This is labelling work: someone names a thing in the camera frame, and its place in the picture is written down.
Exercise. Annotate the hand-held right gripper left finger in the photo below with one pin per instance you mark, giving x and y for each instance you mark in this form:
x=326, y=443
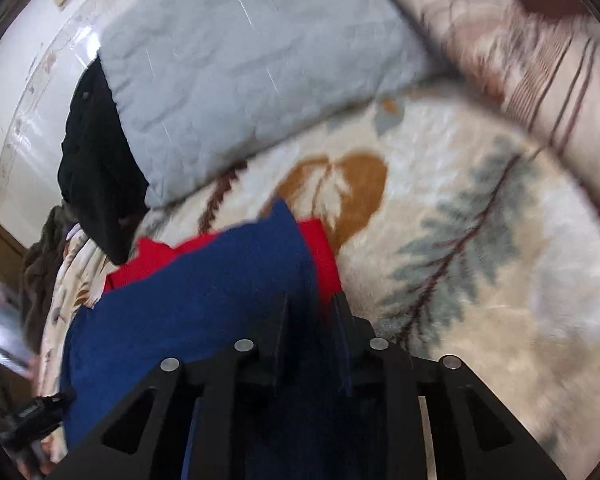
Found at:
x=275, y=340

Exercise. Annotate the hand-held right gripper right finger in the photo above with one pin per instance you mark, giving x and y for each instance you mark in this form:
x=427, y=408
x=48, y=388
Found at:
x=342, y=355

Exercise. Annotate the red and blue knit sweater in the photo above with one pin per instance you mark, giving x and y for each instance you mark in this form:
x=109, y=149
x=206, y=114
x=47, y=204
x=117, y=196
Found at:
x=205, y=300

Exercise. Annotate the glass door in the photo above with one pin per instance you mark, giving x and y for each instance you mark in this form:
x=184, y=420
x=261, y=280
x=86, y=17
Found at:
x=2, y=325

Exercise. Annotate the leaf print fleece blanket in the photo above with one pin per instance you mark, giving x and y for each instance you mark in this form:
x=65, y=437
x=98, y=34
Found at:
x=480, y=310

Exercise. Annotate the brown fuzzy blanket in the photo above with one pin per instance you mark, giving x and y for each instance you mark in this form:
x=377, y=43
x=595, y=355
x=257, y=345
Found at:
x=40, y=270

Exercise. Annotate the black garment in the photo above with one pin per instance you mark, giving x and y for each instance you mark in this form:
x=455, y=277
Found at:
x=95, y=175

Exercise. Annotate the grey quilted pillow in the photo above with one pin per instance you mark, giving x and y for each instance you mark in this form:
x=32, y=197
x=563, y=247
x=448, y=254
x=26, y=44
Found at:
x=255, y=60

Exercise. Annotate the striped floral quilt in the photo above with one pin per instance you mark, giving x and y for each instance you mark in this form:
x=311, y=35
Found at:
x=530, y=60

